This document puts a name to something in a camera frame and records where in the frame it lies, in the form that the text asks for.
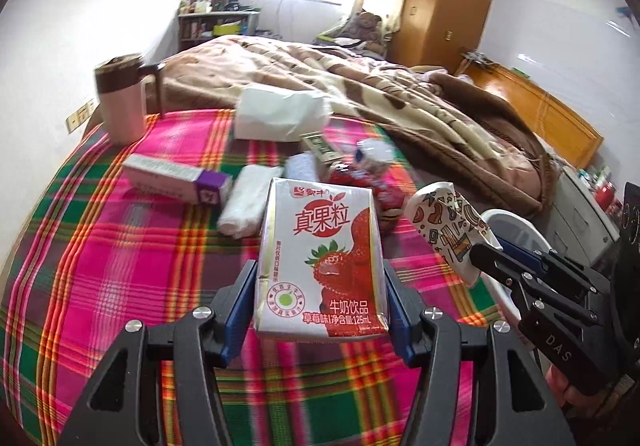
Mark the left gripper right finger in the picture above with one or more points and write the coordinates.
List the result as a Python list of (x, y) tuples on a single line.
[(477, 386)]

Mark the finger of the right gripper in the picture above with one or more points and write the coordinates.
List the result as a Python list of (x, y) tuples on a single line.
[(559, 272), (524, 286)]

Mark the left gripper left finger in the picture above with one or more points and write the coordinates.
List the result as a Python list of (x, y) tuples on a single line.
[(121, 403)]

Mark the patterned paper cup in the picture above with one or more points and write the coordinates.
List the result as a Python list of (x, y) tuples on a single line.
[(451, 226)]

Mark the clear plastic water bottle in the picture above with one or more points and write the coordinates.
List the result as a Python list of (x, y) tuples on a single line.
[(367, 169)]

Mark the red strawberry milk carton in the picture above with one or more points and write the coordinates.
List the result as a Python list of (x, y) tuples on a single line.
[(320, 272)]

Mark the white purple medicine box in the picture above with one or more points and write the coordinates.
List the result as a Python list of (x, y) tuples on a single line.
[(189, 184)]

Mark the white plastic trash bin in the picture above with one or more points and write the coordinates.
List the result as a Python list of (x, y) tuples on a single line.
[(519, 240)]

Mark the grey bedside drawer cabinet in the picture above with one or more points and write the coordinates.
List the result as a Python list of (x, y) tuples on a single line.
[(574, 224)]

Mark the red jar on cabinet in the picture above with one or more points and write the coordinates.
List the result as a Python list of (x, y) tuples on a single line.
[(605, 195)]

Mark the orange wooden headboard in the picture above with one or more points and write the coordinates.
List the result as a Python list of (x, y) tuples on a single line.
[(573, 138)]

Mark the brown beige patterned blanket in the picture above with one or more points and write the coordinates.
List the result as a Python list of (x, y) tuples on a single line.
[(446, 126)]

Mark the pink plaid table cloth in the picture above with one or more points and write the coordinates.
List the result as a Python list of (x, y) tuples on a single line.
[(93, 255)]

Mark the small green white box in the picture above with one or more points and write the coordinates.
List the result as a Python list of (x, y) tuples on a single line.
[(320, 147)]

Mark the white foam net sleeve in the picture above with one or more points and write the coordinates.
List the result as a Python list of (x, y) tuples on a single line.
[(301, 167)]

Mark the orange wooden wardrobe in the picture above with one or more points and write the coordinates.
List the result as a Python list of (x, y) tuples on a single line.
[(438, 32)]

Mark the brown teddy bear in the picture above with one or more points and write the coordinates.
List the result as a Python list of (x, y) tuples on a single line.
[(367, 29)]

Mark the white tissue pack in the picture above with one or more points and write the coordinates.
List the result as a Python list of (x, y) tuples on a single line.
[(280, 115)]

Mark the pink brown travel mug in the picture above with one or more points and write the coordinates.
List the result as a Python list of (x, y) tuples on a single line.
[(119, 83)]

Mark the cluttered grey shelf unit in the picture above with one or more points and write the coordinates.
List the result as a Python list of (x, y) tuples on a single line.
[(200, 21)]

